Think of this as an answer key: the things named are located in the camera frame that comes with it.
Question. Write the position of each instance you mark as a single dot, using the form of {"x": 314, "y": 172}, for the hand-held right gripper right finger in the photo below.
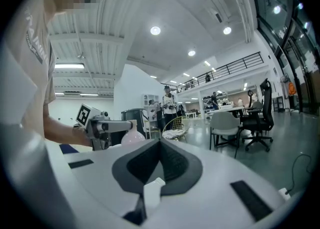
{"x": 220, "y": 173}

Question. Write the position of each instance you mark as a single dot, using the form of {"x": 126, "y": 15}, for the person's beige t-shirt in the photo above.
{"x": 30, "y": 60}

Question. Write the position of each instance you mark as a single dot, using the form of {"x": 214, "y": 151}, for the small beige round object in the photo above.
{"x": 132, "y": 136}

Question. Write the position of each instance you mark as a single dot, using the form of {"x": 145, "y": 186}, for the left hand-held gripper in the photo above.
{"x": 86, "y": 115}

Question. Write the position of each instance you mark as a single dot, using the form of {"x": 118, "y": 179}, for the person's left forearm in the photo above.
{"x": 62, "y": 130}

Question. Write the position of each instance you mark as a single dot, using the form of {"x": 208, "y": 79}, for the black cabinet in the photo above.
{"x": 132, "y": 118}

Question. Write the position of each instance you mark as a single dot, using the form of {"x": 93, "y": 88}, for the white power strip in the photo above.
{"x": 284, "y": 193}

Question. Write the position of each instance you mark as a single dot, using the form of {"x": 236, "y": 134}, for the white shelf unit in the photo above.
{"x": 150, "y": 101}

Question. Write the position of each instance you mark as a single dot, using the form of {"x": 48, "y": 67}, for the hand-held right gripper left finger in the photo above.
{"x": 100, "y": 173}

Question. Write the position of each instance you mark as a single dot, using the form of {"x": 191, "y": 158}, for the black office chair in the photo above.
{"x": 262, "y": 118}

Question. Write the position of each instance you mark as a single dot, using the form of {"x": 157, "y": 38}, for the black mezzanine railing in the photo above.
{"x": 225, "y": 70}

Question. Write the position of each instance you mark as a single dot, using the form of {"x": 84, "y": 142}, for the grey shell chair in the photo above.
{"x": 223, "y": 123}

